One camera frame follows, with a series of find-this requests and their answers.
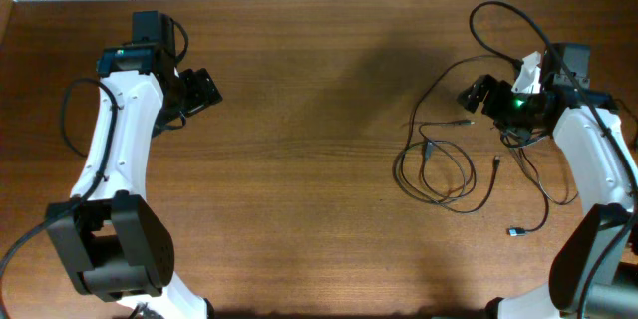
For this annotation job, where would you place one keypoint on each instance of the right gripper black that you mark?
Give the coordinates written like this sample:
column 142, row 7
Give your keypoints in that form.
column 480, row 86

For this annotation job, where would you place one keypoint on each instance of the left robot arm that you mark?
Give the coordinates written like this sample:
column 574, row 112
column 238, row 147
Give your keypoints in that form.
column 111, row 244

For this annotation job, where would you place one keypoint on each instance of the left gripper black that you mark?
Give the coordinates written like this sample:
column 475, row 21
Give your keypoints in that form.
column 203, row 90

